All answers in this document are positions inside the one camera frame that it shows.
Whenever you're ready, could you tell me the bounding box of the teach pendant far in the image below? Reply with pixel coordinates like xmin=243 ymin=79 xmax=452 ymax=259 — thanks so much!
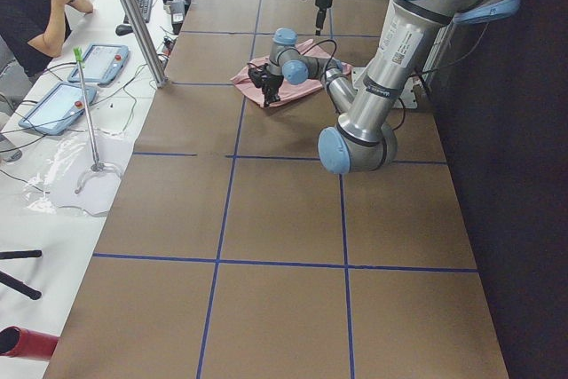
xmin=74 ymin=43 xmax=130 ymax=85

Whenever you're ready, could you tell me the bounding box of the metal reacher grabber tool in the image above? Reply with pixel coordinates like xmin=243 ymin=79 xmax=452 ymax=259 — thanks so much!
xmin=73 ymin=47 xmax=123 ymax=194

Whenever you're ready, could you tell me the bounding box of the clear plastic bag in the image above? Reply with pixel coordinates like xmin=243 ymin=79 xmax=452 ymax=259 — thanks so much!
xmin=39 ymin=131 xmax=134 ymax=217

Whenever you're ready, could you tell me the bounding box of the aluminium frame post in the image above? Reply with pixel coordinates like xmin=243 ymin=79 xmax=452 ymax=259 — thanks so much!
xmin=120 ymin=0 xmax=167 ymax=88

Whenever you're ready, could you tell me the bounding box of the black tripod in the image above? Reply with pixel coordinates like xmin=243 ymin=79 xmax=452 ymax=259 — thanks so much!
xmin=1 ymin=249 xmax=43 ymax=301

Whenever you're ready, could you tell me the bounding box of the teach pendant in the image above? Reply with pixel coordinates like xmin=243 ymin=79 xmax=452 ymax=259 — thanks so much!
xmin=74 ymin=43 xmax=130 ymax=85
xmin=19 ymin=82 xmax=84 ymax=136

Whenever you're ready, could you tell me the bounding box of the red cylinder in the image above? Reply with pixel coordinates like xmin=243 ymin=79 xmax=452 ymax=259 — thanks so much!
xmin=1 ymin=326 xmax=59 ymax=361

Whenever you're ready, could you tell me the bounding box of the brown table cover mat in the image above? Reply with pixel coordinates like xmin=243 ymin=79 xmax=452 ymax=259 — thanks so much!
xmin=45 ymin=0 xmax=507 ymax=378

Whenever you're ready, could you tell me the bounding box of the black computer mouse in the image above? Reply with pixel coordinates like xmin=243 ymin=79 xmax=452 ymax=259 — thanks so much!
xmin=114 ymin=24 xmax=133 ymax=36

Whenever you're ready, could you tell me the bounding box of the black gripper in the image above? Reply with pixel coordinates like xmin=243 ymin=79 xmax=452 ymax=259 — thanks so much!
xmin=304 ymin=0 xmax=333 ymax=36
xmin=248 ymin=66 xmax=284 ymax=107

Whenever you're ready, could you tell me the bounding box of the teach pendant near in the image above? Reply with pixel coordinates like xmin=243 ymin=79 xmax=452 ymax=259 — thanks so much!
xmin=19 ymin=82 xmax=84 ymax=136

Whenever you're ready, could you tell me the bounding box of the person in black shirt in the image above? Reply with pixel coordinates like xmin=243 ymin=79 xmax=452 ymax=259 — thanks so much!
xmin=1 ymin=0 xmax=94 ymax=81

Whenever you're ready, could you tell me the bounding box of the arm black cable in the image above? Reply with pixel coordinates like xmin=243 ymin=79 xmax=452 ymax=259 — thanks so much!
xmin=305 ymin=39 xmax=347 ymax=76

